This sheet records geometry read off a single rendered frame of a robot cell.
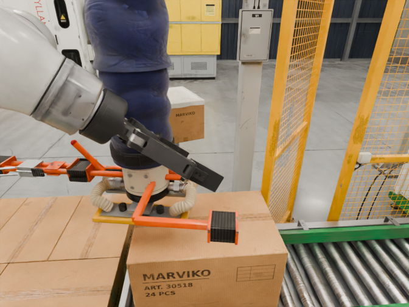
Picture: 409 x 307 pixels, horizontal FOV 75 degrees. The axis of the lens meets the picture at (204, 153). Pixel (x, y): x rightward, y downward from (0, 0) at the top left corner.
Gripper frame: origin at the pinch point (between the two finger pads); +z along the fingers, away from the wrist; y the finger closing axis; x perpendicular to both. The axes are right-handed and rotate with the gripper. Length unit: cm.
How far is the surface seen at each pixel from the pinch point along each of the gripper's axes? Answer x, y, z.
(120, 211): -31, -48, 14
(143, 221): -22.7, -24.9, 11.0
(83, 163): -25, -66, -2
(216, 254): -27, -28, 47
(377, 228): 17, -28, 148
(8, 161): -40, -82, -23
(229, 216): -8.7, -13.5, 27.3
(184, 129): 11, -189, 90
